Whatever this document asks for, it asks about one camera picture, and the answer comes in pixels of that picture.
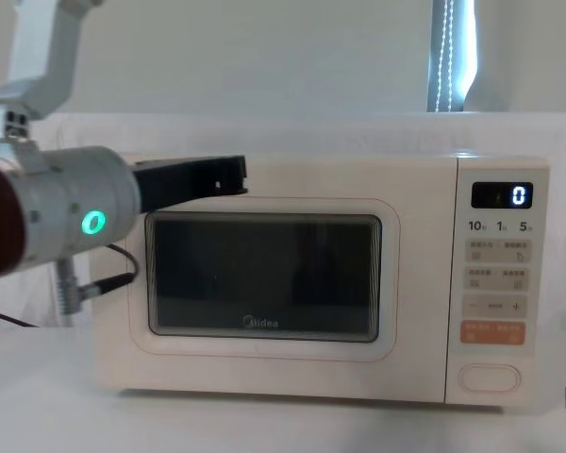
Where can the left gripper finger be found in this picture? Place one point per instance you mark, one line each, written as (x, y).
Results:
(233, 186)
(233, 167)

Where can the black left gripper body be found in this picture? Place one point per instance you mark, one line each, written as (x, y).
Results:
(179, 181)

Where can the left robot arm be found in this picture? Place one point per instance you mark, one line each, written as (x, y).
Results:
(52, 198)

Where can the white curtain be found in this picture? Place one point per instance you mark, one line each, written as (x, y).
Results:
(264, 71)

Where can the oven control panel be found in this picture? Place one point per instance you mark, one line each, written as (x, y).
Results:
(497, 264)

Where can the cream microwave oven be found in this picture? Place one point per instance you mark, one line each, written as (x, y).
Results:
(283, 373)

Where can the white table cloth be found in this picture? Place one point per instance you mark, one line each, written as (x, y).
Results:
(217, 424)

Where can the grey striped post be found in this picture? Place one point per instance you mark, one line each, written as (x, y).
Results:
(448, 56)

